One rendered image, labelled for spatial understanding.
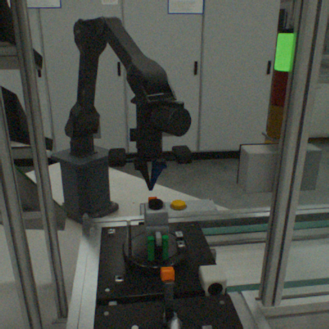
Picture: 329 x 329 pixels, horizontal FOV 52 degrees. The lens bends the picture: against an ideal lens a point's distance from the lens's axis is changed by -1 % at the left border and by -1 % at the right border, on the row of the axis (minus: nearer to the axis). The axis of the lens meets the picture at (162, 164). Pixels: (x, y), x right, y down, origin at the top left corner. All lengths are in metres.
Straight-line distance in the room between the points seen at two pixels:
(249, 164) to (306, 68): 0.16
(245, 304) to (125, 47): 0.56
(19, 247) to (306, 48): 0.45
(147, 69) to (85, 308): 0.47
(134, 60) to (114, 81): 2.91
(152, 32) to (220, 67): 0.79
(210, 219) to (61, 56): 2.99
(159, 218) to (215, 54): 3.15
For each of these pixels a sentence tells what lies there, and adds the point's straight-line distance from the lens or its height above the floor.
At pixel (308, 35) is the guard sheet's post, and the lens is 0.49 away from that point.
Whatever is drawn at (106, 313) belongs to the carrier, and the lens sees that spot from 0.62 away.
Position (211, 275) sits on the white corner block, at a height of 0.99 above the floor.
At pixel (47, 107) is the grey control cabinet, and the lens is 3.76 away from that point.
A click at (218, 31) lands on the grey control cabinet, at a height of 1.41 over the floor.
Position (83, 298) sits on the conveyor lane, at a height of 0.95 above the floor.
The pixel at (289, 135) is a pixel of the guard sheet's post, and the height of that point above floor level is 1.27.
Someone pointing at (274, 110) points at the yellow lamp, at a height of 1.30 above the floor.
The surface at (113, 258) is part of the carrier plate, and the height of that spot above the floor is 0.97.
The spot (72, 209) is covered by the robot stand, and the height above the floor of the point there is 0.89.
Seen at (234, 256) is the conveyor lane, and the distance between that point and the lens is 0.84.
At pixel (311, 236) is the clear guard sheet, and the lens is 0.62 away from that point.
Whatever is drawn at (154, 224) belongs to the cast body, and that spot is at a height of 1.06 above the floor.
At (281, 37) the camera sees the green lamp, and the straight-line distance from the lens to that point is 0.52.
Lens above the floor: 1.41
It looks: 22 degrees down
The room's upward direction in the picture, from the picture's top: straight up
